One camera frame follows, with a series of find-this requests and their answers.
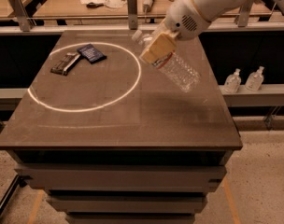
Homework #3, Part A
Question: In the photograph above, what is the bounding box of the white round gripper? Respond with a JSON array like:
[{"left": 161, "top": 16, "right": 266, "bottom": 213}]
[{"left": 139, "top": 0, "right": 211, "bottom": 64}]

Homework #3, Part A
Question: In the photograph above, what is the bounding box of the clear plastic water bottle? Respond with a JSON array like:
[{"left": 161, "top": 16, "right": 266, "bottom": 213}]
[{"left": 131, "top": 29, "right": 202, "bottom": 93}]

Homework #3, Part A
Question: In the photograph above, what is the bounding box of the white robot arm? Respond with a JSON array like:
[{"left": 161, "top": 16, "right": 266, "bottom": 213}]
[{"left": 140, "top": 0, "right": 284, "bottom": 64}]

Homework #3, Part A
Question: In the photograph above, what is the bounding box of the left sanitizer pump bottle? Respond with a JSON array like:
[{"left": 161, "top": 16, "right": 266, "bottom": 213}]
[{"left": 223, "top": 68, "right": 241, "bottom": 93}]

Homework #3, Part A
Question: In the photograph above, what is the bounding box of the sanitizer pump bottle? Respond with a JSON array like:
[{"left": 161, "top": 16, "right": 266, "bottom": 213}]
[
  {"left": 245, "top": 66, "right": 264, "bottom": 91},
  {"left": 223, "top": 68, "right": 241, "bottom": 93}
]

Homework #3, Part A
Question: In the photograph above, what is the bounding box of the right sanitizer pump bottle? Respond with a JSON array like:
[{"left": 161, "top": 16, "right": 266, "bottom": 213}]
[{"left": 245, "top": 66, "right": 264, "bottom": 91}]

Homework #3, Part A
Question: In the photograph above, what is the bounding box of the white power tool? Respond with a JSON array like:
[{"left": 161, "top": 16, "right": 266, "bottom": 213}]
[{"left": 143, "top": 0, "right": 155, "bottom": 13}]

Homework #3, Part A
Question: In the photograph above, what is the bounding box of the white face mask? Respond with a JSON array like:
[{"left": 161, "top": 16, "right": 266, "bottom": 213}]
[{"left": 105, "top": 0, "right": 126, "bottom": 8}]

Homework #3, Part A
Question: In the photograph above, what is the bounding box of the dark blue packet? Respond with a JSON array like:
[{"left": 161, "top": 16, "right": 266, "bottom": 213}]
[{"left": 77, "top": 44, "right": 107, "bottom": 64}]

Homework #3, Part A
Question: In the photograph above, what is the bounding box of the black rectangular bar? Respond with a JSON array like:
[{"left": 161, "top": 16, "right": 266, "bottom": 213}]
[{"left": 50, "top": 52, "right": 80, "bottom": 76}]

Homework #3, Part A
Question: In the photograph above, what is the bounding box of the grey stacked table base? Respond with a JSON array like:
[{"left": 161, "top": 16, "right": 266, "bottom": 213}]
[{"left": 12, "top": 150, "right": 231, "bottom": 224}]

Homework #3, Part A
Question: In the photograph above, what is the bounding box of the middle metal bracket post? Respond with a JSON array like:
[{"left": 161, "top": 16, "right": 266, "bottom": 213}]
[{"left": 127, "top": 0, "right": 138, "bottom": 30}]

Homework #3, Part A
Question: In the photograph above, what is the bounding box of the metal bracket post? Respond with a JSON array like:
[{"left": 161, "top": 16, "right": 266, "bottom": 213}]
[
  {"left": 8, "top": 0, "right": 33, "bottom": 32},
  {"left": 127, "top": 0, "right": 138, "bottom": 30},
  {"left": 235, "top": 0, "right": 254, "bottom": 27}
]

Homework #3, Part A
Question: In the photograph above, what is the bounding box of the right metal bracket post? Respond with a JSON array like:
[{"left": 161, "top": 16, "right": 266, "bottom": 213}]
[{"left": 235, "top": 0, "right": 254, "bottom": 27}]

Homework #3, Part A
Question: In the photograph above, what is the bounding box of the left metal bracket post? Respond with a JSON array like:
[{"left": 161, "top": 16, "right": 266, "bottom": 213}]
[{"left": 8, "top": 0, "right": 33, "bottom": 32}]

